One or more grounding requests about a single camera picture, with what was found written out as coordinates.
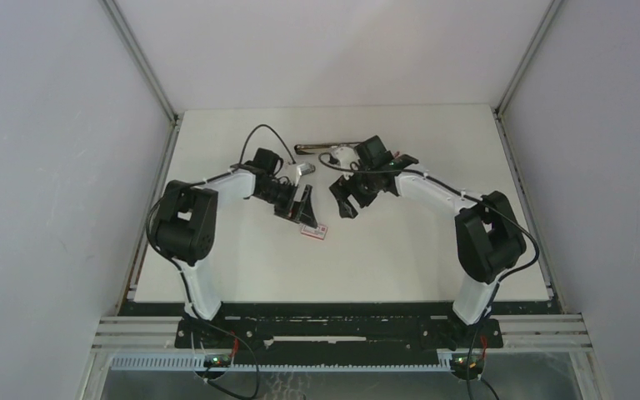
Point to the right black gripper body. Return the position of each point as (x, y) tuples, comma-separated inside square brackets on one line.
[(362, 187)]

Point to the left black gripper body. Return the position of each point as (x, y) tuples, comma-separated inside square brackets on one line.
[(281, 196)]

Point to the red white staple box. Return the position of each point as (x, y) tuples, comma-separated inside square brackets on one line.
[(319, 232)]

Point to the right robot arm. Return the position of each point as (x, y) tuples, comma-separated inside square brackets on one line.
[(489, 239)]

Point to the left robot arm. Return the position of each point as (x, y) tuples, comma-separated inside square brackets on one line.
[(181, 225)]

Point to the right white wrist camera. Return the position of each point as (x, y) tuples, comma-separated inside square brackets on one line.
[(343, 157)]

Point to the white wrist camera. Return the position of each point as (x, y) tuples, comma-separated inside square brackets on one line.
[(301, 170), (343, 157)]

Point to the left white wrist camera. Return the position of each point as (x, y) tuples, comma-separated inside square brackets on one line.
[(301, 170)]

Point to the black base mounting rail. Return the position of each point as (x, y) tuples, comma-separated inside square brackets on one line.
[(366, 333)]

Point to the left controller board with wires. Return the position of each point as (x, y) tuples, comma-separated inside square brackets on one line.
[(226, 362)]

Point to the controller board with wires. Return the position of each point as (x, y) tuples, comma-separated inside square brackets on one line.
[(226, 362), (469, 368)]

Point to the right controller board with wires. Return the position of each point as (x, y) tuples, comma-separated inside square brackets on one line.
[(469, 368)]

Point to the white slotted cable duct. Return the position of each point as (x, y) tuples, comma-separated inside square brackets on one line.
[(162, 362)]

